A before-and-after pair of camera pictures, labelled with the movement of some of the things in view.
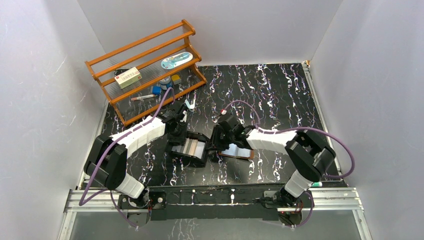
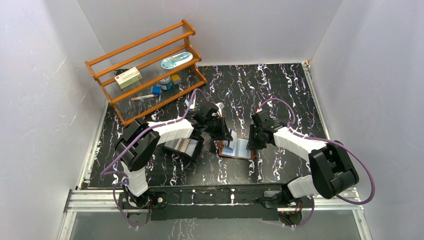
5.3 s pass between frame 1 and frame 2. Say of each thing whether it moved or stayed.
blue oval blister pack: stayed
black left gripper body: moved
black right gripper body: moved
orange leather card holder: stayed
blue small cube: stayed
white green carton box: stayed
